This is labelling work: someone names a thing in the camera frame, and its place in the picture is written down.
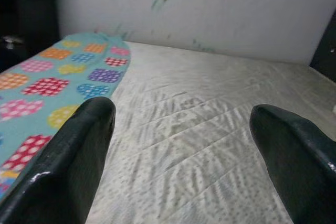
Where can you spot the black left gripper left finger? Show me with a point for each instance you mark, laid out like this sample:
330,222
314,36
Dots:
60,169

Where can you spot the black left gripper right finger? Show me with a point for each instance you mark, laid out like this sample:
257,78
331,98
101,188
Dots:
302,171

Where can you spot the teal blanket with colourful hearts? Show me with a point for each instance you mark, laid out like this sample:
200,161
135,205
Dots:
39,87

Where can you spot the white patterned mattress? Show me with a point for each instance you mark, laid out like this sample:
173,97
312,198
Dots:
197,129

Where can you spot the black tufted headboard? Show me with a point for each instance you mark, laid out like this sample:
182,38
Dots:
326,51

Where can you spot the dark wardrobe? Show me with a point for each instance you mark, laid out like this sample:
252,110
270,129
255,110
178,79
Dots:
26,11

